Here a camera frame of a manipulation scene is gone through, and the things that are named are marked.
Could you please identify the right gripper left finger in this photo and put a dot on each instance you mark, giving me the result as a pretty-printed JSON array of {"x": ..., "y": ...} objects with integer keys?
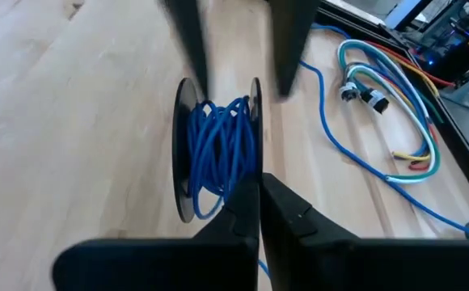
[{"x": 178, "y": 262}]

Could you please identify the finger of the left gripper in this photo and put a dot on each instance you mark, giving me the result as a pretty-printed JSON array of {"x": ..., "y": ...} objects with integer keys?
[
  {"x": 291, "y": 40},
  {"x": 188, "y": 36}
]

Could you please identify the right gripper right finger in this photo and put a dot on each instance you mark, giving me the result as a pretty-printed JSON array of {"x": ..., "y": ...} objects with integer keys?
[{"x": 339, "y": 262}]

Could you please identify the black white connector plug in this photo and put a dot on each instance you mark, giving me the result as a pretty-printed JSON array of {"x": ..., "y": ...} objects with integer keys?
[
  {"x": 376, "y": 100},
  {"x": 349, "y": 92}
]

